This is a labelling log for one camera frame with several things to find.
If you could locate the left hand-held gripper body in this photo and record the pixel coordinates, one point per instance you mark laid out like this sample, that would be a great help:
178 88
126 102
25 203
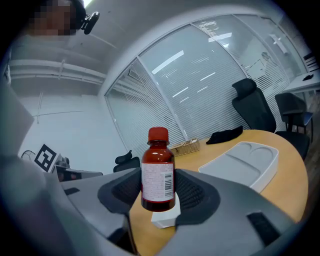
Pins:
46 157

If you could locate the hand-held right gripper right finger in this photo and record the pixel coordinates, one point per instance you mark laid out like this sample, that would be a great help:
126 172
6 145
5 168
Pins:
225 212

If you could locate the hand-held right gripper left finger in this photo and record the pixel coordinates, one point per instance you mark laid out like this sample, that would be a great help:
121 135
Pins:
85 197

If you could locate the white divided box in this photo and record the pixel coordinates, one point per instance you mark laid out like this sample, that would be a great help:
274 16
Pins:
240 167

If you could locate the small brown bottle red cap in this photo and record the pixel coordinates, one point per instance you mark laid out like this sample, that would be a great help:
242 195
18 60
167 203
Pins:
157 175

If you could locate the person's grey shirt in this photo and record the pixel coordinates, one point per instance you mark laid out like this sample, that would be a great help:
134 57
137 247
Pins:
22 190

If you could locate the small white carton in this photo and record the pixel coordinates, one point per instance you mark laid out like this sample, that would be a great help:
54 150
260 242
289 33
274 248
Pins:
165 220

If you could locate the wicker basket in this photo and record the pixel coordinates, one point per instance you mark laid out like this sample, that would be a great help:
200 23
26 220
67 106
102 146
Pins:
188 147

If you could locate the black cloth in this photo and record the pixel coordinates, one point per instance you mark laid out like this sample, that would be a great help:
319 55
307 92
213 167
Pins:
223 136

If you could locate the black office chair with headrest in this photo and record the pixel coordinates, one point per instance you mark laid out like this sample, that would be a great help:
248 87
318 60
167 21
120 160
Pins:
255 110

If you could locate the dark grey chair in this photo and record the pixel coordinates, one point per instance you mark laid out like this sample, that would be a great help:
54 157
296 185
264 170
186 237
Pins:
291 105

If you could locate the person's head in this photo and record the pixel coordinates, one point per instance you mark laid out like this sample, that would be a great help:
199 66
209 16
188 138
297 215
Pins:
55 17

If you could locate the white desk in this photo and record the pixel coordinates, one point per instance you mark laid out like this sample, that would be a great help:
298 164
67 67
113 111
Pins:
303 85

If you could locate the small black object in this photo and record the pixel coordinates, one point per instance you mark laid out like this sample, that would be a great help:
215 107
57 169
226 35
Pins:
308 77

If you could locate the black head-worn camera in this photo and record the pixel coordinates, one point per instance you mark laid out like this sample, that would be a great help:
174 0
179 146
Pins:
90 22

